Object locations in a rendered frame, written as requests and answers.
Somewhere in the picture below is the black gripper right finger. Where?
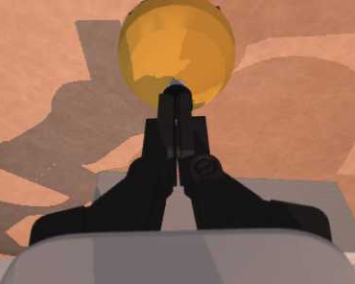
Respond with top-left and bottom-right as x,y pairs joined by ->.
177,92 -> 333,243

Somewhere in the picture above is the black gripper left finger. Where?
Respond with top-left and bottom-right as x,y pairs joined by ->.
29,93 -> 178,246

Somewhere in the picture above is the gold dome bell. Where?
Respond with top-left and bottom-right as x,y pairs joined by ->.
118,0 -> 235,120

